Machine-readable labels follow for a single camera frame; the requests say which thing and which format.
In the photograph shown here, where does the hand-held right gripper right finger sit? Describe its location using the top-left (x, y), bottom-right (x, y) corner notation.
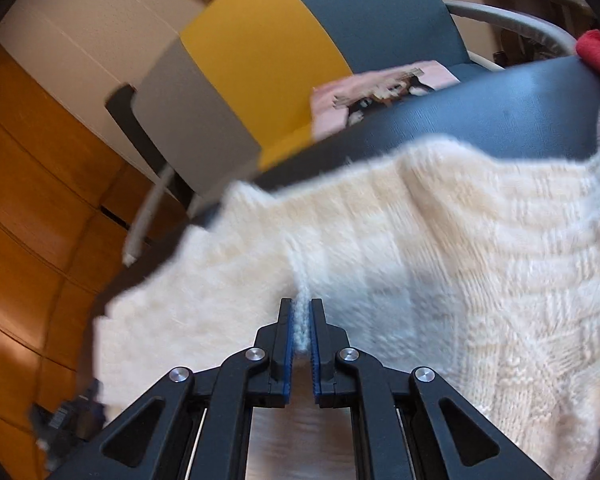
top-left (311, 299), bottom-right (551, 480)

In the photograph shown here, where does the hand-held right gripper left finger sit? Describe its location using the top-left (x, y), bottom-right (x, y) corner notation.
top-left (50, 298), bottom-right (293, 480)

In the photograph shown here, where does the white knit sweater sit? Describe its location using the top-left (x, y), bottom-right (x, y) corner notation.
top-left (92, 132), bottom-right (600, 480)

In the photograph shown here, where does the wooden cabinet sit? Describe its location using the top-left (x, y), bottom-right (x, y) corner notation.
top-left (0, 40), bottom-right (191, 480)

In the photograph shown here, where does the pink printed cloth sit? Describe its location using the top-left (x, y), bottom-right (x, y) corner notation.
top-left (310, 60), bottom-right (461, 143)

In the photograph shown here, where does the grey yellow blue chair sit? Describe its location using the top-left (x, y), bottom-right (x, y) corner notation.
top-left (105, 0), bottom-right (581, 268)

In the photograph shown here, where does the red knit sweater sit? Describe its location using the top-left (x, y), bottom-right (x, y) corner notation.
top-left (575, 30), bottom-right (600, 77)

